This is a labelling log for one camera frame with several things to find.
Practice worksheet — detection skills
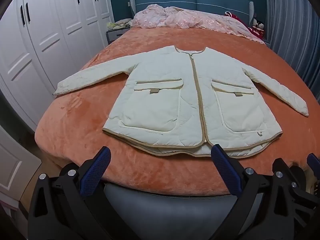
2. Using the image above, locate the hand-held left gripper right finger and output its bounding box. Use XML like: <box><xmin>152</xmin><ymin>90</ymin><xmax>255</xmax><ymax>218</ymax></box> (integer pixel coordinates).
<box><xmin>211</xmin><ymin>144</ymin><xmax>313</xmax><ymax>240</ymax></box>

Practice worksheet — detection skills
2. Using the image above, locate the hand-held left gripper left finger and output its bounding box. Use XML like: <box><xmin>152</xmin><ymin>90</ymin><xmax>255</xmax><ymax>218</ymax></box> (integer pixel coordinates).
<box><xmin>27</xmin><ymin>146</ymin><xmax>140</xmax><ymax>240</ymax></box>

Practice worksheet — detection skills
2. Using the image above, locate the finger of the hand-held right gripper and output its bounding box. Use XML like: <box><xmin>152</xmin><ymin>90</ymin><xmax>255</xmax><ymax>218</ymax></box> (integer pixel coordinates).
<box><xmin>307</xmin><ymin>153</ymin><xmax>320</xmax><ymax>172</ymax></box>
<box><xmin>287</xmin><ymin>164</ymin><xmax>320</xmax><ymax>230</ymax></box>

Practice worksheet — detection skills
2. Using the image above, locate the cream quilted jacket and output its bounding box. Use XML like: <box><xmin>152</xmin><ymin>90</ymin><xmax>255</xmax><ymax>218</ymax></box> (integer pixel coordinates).
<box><xmin>52</xmin><ymin>45</ymin><xmax>309</xmax><ymax>157</ymax></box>

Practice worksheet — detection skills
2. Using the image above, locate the grey bed footboard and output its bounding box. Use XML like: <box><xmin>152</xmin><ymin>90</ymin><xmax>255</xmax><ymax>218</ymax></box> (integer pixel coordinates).
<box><xmin>104</xmin><ymin>182</ymin><xmax>264</xmax><ymax>240</ymax></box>

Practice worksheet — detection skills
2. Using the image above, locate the white panel door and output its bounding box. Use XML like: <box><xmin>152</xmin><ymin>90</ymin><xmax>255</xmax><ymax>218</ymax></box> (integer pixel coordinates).
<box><xmin>0</xmin><ymin>125</ymin><xmax>42</xmax><ymax>203</ymax></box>

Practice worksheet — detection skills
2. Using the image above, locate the blue-grey curtain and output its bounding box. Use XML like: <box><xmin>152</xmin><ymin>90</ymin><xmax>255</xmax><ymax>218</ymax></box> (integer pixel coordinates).
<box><xmin>265</xmin><ymin>0</ymin><xmax>320</xmax><ymax>90</ymax></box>

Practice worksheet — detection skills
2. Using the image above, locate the dark nightstand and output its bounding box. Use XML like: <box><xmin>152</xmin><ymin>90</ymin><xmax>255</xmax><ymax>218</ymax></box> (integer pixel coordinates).
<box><xmin>106</xmin><ymin>27</ymin><xmax>130</xmax><ymax>47</ymax></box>

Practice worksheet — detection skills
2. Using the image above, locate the red cloth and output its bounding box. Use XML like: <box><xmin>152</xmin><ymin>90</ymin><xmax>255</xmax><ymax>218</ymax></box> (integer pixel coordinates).
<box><xmin>249</xmin><ymin>27</ymin><xmax>265</xmax><ymax>40</ymax></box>

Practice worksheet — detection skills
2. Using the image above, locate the plush doll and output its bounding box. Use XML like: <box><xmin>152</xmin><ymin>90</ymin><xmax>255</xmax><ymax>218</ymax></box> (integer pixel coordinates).
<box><xmin>251</xmin><ymin>17</ymin><xmax>265</xmax><ymax>31</ymax></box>

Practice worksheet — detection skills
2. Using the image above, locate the orange plush blanket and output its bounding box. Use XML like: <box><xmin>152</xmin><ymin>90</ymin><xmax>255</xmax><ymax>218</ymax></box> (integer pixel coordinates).
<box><xmin>35</xmin><ymin>26</ymin><xmax>320</xmax><ymax>197</ymax></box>

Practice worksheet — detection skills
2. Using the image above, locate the yellow-green cloth pile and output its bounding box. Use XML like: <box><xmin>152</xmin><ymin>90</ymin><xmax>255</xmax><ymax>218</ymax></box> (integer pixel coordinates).
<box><xmin>107</xmin><ymin>19</ymin><xmax>133</xmax><ymax>30</ymax></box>

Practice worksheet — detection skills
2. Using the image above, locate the white wardrobe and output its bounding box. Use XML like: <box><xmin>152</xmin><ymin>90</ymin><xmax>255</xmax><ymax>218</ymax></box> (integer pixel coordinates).
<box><xmin>0</xmin><ymin>0</ymin><xmax>115</xmax><ymax>135</ymax></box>

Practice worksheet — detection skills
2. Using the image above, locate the pink floral quilt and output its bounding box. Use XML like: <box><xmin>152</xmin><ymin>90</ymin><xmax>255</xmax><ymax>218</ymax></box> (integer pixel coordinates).
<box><xmin>129</xmin><ymin>4</ymin><xmax>265</xmax><ymax>45</ymax></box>

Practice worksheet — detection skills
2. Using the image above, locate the red bag handle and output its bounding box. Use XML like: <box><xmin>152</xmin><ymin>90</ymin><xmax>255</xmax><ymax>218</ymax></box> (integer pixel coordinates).
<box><xmin>224</xmin><ymin>11</ymin><xmax>241</xmax><ymax>21</ymax></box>

